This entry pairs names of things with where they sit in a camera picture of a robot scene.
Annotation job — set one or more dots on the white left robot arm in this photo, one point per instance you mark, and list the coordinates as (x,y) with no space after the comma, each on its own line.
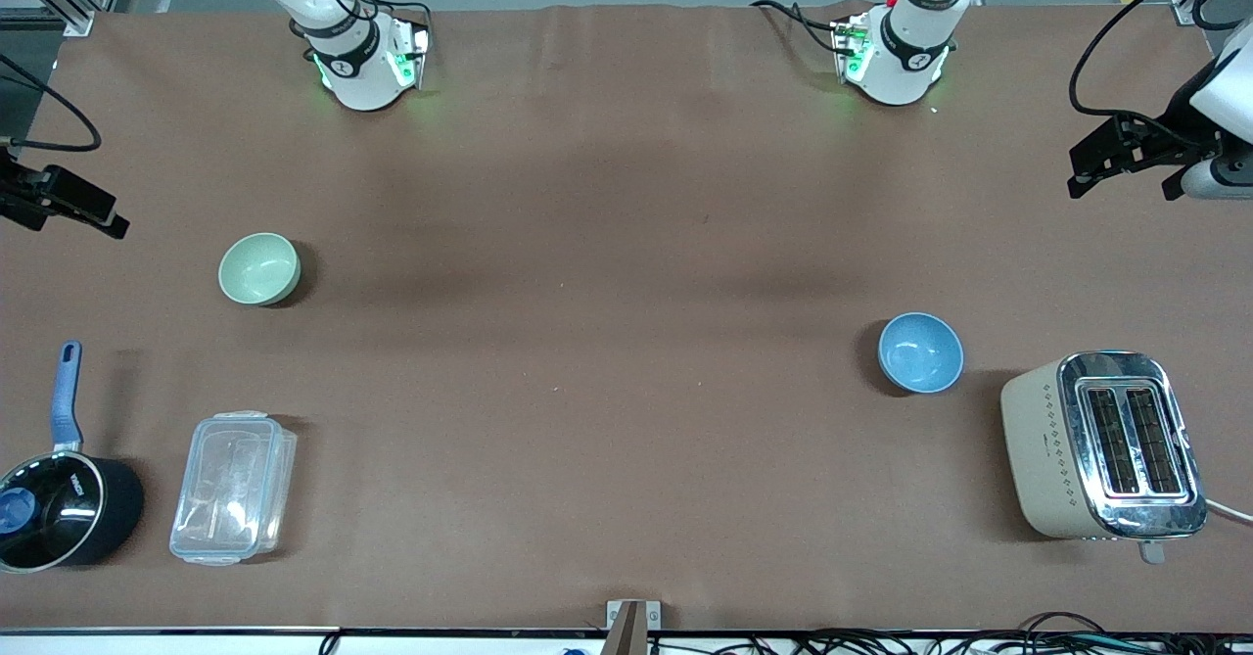
(905,58)

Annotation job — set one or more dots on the brown table cloth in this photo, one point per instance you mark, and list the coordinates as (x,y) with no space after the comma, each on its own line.
(626,195)

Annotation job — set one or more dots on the beige and chrome toaster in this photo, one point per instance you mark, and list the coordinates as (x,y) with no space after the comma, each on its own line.
(1043,449)

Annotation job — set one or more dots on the blue bowl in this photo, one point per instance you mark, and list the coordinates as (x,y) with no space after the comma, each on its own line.
(920,350)

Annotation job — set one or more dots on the clear plastic food container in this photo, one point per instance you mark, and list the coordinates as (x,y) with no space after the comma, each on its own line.
(233,489)

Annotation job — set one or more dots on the glass lid with blue knob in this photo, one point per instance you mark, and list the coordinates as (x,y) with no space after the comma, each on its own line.
(69,510)

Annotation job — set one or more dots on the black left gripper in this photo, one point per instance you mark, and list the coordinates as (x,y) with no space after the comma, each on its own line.
(1167,136)

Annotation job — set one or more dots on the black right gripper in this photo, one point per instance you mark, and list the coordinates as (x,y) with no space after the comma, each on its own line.
(22,197)

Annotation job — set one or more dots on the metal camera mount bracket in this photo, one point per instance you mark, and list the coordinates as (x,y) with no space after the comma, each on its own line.
(631,631)

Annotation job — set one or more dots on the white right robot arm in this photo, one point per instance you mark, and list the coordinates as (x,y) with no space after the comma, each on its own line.
(357,72)

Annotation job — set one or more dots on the green bowl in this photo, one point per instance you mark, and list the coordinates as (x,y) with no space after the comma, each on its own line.
(256,268)

